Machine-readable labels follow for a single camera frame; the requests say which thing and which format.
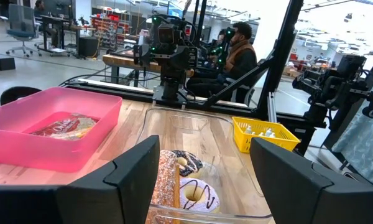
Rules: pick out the black slotted frame bracket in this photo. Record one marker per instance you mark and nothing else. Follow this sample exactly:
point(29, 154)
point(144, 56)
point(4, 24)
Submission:
point(303, 137)

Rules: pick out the pink frosted toy donut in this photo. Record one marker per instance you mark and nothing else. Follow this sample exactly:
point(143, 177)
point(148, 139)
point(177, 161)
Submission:
point(214, 199)

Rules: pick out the chocolate frosted toy donut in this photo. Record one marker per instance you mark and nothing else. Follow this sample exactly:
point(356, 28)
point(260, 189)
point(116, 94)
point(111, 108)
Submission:
point(191, 163)

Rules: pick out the red snack packet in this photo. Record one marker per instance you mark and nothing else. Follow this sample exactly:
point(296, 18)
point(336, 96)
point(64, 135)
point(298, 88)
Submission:
point(65, 126)

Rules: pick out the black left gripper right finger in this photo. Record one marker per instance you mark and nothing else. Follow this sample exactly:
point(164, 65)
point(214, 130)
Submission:
point(298, 202)

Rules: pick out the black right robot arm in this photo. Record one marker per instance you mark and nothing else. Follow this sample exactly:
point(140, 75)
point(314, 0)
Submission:
point(171, 84)

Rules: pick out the black floor cabinet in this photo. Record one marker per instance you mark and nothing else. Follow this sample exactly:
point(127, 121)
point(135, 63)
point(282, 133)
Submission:
point(88, 46)

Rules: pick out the yellow plastic basket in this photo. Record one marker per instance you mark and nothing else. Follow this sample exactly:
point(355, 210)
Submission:
point(245, 143)

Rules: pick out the pink plastic bin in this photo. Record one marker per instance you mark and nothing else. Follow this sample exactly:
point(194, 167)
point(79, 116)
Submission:
point(18, 149)

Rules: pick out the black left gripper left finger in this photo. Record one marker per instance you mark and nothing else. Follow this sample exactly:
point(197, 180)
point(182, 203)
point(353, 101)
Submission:
point(81, 205)

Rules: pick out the light blue patterned cloth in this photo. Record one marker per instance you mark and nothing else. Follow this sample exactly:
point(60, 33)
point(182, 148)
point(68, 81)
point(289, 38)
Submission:
point(360, 146)

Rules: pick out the black background robot arm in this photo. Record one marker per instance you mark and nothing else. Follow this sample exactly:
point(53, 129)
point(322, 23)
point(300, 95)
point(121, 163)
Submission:
point(225, 46)

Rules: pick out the wooden workbench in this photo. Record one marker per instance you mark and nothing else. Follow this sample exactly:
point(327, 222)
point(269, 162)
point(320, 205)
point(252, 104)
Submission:
point(121, 60)

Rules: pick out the dark brown dropper bottle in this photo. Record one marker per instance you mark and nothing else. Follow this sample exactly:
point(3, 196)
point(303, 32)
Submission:
point(261, 134)

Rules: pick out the seeded toy bread loaf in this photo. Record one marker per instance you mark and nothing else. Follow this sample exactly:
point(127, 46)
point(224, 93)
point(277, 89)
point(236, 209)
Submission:
point(166, 180)

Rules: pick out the person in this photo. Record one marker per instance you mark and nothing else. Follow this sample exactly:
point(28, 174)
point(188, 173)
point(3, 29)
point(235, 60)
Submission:
point(241, 59)
point(220, 39)
point(38, 7)

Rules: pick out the grey office chair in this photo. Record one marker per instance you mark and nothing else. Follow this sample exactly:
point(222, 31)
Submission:
point(20, 25)

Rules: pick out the black round chair back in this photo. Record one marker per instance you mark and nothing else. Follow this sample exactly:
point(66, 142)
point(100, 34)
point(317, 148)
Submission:
point(17, 92)

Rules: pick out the black office desk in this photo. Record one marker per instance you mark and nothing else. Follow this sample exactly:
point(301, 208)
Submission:
point(54, 21)

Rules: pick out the clear plastic bin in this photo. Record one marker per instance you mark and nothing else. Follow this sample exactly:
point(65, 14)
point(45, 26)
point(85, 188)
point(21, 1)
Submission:
point(205, 137)

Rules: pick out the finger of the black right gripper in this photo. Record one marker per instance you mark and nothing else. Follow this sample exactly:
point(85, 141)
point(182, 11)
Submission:
point(164, 57)
point(181, 57)

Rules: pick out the black floor platform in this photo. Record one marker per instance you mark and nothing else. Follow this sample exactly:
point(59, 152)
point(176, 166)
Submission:
point(1, 62)

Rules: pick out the red parts shelf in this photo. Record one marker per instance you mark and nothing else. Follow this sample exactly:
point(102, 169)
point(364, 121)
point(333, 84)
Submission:
point(107, 29)

